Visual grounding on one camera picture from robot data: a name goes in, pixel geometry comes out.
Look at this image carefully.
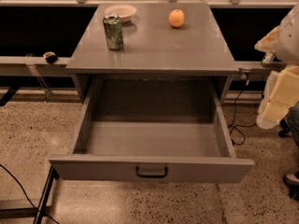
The grey top drawer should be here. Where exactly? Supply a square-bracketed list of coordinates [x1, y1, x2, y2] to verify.
[50, 76, 254, 183]

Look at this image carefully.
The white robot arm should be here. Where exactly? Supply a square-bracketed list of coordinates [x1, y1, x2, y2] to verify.
[254, 4, 299, 129]

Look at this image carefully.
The person leg in jeans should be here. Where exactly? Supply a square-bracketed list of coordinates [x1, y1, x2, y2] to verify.
[287, 103, 299, 147]

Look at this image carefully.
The bottle with white label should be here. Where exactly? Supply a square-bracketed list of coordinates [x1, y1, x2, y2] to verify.
[261, 51, 276, 67]

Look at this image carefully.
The person shoe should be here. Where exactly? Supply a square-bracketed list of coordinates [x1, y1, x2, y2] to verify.
[283, 171, 299, 187]

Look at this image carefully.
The orange fruit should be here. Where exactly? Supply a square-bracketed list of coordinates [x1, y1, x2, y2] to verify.
[168, 9, 184, 28]

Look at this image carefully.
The grey cabinet desk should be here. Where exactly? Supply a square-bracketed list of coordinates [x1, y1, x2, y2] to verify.
[66, 3, 236, 100]

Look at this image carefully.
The white bowl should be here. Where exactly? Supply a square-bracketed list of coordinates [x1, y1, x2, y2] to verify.
[105, 4, 136, 23]

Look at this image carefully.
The green soda can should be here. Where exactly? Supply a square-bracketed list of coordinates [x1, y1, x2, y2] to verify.
[103, 13, 123, 49]

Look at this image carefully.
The small black round object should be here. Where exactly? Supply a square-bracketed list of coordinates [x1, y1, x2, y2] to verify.
[43, 51, 58, 63]

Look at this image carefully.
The black metal floor stand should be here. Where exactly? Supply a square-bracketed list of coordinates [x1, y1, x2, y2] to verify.
[0, 166, 60, 224]

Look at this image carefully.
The metal clamp bracket on rail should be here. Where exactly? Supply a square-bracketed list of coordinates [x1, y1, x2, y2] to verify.
[239, 68, 251, 80]

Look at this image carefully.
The black cable on right floor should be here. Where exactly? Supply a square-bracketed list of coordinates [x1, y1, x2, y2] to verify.
[227, 79, 258, 147]

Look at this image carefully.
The black cable on floor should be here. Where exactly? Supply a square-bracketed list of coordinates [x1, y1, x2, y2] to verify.
[0, 163, 60, 224]
[227, 79, 258, 147]

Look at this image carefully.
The grey horizontal rail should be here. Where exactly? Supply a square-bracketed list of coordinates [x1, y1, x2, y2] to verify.
[0, 56, 69, 77]

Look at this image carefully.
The black cable on left floor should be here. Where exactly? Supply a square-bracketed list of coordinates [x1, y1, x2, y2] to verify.
[0, 163, 60, 224]

